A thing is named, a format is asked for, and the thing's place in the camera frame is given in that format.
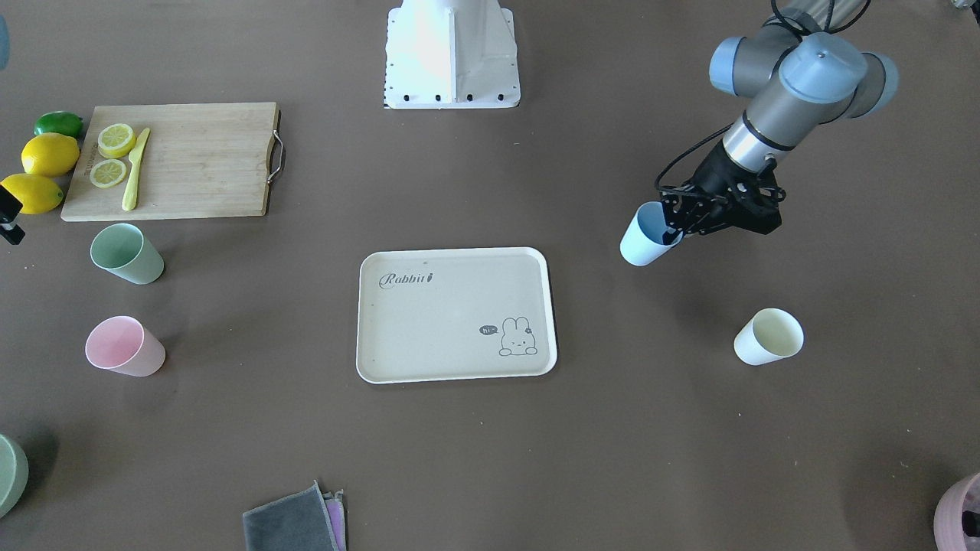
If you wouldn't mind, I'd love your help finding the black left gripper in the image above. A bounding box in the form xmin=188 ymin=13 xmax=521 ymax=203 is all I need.
xmin=659 ymin=142 xmax=786 ymax=235

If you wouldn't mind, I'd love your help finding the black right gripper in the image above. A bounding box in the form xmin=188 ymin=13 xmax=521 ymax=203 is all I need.
xmin=0 ymin=186 xmax=25 ymax=245

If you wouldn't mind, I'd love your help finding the blue plastic cup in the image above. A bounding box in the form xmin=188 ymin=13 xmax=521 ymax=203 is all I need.
xmin=619 ymin=201 xmax=684 ymax=266

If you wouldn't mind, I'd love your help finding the pink plastic cup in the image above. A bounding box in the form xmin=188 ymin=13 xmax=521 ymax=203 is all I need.
xmin=84 ymin=316 xmax=165 ymax=377

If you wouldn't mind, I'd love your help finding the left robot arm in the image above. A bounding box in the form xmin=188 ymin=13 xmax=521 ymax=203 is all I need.
xmin=655 ymin=1 xmax=900 ymax=245

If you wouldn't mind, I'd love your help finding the beige rabbit tray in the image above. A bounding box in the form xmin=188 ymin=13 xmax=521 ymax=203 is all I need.
xmin=356 ymin=246 xmax=557 ymax=384

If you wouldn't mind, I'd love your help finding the yellow lemon near board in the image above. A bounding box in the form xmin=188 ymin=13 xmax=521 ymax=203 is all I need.
xmin=2 ymin=172 xmax=64 ymax=215

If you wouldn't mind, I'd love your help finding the yellow lemon middle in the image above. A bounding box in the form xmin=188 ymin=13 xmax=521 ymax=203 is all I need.
xmin=21 ymin=132 xmax=80 ymax=178

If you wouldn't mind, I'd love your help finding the green lime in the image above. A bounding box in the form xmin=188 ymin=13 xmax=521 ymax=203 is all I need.
xmin=34 ymin=111 xmax=84 ymax=139

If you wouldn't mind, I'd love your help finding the lemon slice lower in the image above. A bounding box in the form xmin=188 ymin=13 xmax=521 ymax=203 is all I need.
xmin=88 ymin=159 xmax=129 ymax=189

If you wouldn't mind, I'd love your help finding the lemon slice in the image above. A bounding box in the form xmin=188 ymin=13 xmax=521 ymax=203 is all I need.
xmin=96 ymin=123 xmax=137 ymax=159
xmin=88 ymin=159 xmax=129 ymax=189

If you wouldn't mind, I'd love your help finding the green plastic cup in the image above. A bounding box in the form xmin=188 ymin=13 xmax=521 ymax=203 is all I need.
xmin=89 ymin=223 xmax=165 ymax=285

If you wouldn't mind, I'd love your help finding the lemon slice upper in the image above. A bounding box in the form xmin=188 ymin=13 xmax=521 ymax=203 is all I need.
xmin=96 ymin=123 xmax=137 ymax=159

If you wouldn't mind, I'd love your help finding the yellow plastic knife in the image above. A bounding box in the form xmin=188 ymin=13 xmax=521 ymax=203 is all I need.
xmin=120 ymin=128 xmax=151 ymax=210

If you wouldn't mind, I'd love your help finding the cream plastic cup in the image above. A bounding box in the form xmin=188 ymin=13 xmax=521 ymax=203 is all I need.
xmin=733 ymin=308 xmax=805 ymax=366

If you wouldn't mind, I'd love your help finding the bamboo cutting board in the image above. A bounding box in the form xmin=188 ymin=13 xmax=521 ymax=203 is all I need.
xmin=60 ymin=102 xmax=279 ymax=222

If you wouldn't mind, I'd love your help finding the green bowl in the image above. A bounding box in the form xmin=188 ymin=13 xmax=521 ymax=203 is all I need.
xmin=0 ymin=435 xmax=29 ymax=517

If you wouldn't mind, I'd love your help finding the pink ice bowl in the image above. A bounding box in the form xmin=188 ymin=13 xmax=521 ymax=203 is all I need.
xmin=933 ymin=474 xmax=979 ymax=550

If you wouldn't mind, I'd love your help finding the grey folded cloth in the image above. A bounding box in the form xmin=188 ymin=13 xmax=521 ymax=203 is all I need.
xmin=242 ymin=484 xmax=334 ymax=550

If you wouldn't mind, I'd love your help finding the purple folded cloth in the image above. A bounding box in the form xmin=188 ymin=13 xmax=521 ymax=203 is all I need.
xmin=323 ymin=491 xmax=347 ymax=551

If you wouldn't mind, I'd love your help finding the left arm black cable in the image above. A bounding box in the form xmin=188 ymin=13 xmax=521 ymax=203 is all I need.
xmin=655 ymin=0 xmax=874 ymax=194

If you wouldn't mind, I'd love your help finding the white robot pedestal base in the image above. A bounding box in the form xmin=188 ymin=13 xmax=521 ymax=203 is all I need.
xmin=383 ymin=1 xmax=521 ymax=109

